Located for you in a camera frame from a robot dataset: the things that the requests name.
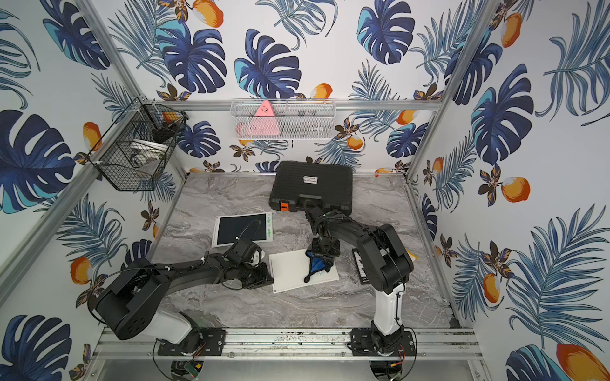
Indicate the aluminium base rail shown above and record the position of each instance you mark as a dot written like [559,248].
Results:
[297,344]

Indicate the black wire basket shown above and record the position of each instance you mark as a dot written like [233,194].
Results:
[142,142]

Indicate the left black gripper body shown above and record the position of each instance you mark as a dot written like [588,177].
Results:
[260,275]

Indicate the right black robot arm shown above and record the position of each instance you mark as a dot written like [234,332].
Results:
[386,263]

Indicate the blue grey microfibre cloth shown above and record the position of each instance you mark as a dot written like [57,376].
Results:
[317,263]

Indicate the pink triangular card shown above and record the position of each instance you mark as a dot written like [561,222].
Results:
[263,123]

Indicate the white drawing tablet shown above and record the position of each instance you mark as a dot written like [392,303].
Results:
[289,270]
[238,228]

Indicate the black plastic tool case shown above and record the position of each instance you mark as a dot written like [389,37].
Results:
[299,185]

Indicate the white mesh wall basket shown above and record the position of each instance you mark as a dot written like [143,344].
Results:
[299,118]

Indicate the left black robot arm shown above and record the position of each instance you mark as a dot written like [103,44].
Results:
[130,306]

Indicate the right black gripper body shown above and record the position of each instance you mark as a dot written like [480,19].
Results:
[324,248]

